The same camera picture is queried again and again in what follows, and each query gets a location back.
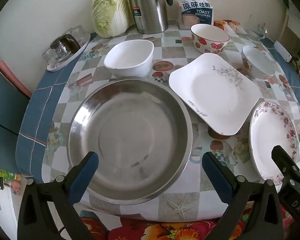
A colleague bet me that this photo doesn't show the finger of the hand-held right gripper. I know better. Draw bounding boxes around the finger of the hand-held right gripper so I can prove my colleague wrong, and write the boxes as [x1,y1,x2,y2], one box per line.
[271,145,300,224]

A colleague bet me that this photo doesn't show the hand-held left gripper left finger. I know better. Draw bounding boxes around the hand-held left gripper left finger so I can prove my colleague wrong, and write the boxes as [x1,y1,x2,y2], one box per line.
[17,151,99,240]

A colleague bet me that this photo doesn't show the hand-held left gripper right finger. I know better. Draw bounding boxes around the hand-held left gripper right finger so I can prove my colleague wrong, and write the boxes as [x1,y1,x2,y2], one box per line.
[201,151,283,240]

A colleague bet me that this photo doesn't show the round floral rim plate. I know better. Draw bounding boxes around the round floral rim plate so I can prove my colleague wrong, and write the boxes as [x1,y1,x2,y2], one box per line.
[249,101,298,187]

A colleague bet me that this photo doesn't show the stainless steel basin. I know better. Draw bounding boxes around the stainless steel basin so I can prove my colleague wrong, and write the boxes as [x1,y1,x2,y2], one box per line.
[66,79,193,204]

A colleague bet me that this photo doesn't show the white square plate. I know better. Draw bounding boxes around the white square plate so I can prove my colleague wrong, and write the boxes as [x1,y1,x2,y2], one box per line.
[168,53,262,137]

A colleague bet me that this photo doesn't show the small strawberry print bowl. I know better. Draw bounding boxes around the small strawberry print bowl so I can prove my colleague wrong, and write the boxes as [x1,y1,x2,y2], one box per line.
[241,45,276,80]

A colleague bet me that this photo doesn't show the large strawberry print bowl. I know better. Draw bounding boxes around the large strawberry print bowl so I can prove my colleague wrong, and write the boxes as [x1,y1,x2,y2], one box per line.
[190,24,230,55]

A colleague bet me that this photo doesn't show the checkered printed tablecloth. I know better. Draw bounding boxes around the checkered printed tablecloth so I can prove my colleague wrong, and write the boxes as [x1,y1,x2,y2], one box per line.
[16,19,300,223]

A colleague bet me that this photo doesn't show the teal chair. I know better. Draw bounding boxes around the teal chair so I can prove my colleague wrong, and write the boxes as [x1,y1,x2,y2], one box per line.
[0,69,32,174]

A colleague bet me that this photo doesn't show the white oval tray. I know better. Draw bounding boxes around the white oval tray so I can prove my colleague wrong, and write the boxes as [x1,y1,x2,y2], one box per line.
[46,34,92,72]

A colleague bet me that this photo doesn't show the small clear glass cup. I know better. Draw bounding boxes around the small clear glass cup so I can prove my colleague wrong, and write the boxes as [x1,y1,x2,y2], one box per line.
[42,48,65,67]

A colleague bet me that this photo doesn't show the white square bowl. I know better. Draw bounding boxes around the white square bowl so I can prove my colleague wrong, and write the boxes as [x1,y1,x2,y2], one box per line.
[104,39,155,78]

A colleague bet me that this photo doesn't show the clear upturned glass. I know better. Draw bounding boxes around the clear upturned glass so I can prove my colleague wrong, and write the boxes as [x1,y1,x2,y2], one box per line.
[64,25,90,45]

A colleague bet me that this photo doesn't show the orange snack packet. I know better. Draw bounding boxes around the orange snack packet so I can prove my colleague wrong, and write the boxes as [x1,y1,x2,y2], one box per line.
[227,21,248,35]
[214,19,234,30]

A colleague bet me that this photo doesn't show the napa cabbage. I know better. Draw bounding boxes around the napa cabbage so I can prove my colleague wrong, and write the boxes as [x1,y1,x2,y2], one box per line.
[91,0,132,38]

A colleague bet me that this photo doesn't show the toast bread bag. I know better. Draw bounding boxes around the toast bread bag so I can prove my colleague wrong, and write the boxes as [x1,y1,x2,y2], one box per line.
[181,0,215,26]

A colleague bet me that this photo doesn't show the stainless steel thermos jug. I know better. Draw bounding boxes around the stainless steel thermos jug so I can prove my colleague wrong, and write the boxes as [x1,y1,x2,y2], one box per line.
[128,0,174,35]

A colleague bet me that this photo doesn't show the glass teapot with dark handle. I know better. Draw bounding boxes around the glass teapot with dark handle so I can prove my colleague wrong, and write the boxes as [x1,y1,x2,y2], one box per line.
[50,34,81,59]

